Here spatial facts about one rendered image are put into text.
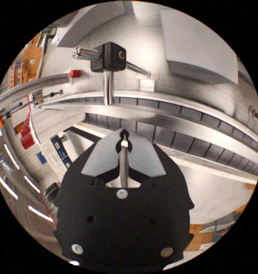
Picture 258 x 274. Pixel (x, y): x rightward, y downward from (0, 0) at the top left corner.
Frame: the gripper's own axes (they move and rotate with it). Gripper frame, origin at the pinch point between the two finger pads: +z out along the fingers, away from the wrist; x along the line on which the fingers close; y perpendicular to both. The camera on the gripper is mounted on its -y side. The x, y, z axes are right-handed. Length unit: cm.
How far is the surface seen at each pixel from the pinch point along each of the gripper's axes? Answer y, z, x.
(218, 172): 4.0, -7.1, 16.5
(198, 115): -3.1, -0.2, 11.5
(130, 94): -4.5, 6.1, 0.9
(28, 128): -0.9, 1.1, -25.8
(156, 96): -4.5, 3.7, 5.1
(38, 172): 468, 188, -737
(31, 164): 373, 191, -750
